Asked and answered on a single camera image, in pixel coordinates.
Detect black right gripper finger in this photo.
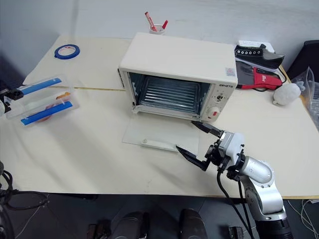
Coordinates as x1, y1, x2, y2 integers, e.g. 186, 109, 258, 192
175, 144, 211, 172
191, 120, 222, 137

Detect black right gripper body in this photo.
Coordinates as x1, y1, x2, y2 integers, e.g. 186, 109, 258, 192
204, 129, 234, 174

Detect clear blue-clipped food container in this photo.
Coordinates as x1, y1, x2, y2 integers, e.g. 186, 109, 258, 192
4, 73, 81, 128

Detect white red oven timer knob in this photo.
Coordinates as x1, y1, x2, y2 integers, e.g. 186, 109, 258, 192
207, 106, 222, 122

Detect red food piece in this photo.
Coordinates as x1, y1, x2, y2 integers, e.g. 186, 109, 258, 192
37, 104, 55, 122

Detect glass oven door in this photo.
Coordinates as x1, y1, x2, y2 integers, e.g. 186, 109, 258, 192
122, 116, 201, 155

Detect metal oven baking tray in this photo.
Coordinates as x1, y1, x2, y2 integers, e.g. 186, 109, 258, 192
138, 75, 200, 113

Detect white toaster oven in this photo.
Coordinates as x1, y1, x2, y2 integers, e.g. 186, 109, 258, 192
118, 32, 238, 123

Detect blue tape roll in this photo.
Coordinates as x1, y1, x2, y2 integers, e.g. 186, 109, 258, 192
54, 44, 81, 60

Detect dark rounded shape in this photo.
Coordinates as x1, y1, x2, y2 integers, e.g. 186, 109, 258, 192
178, 208, 208, 239
111, 211, 151, 239

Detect white crumpled plastic ball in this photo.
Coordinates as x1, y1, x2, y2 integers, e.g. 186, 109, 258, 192
272, 83, 303, 108

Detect black lace-up shoe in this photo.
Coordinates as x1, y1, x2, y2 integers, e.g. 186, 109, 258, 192
234, 44, 286, 73

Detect white pen cup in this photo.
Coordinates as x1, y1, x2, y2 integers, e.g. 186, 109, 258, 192
149, 23, 166, 36

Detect clear plastic bag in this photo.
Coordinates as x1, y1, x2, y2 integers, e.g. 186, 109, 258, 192
291, 66, 319, 126

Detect black box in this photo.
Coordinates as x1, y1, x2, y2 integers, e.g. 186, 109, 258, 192
286, 39, 319, 81

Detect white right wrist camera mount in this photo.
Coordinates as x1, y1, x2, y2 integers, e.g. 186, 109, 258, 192
221, 131, 246, 165

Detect white oven door handle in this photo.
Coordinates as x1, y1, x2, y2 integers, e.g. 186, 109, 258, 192
140, 139, 178, 152

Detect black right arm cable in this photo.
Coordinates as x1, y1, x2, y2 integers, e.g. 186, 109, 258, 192
216, 166, 258, 239

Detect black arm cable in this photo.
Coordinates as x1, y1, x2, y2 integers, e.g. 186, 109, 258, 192
216, 166, 258, 239
0, 161, 50, 239

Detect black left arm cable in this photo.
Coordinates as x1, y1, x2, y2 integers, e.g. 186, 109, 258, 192
0, 161, 50, 239

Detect white floor cables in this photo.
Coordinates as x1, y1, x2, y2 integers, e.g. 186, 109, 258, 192
286, 198, 319, 239

